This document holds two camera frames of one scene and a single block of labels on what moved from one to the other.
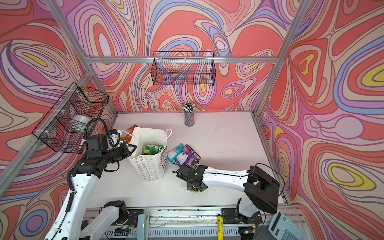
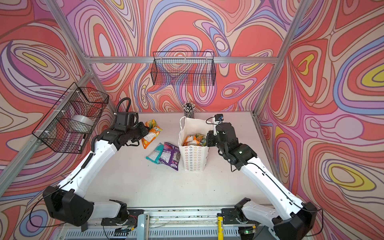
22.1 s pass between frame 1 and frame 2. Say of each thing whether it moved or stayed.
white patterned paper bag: moved
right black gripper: moved
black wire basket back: stayed
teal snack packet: moved
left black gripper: moved
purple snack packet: moved
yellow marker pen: stayed
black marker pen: stayed
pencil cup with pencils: stayed
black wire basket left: stayed
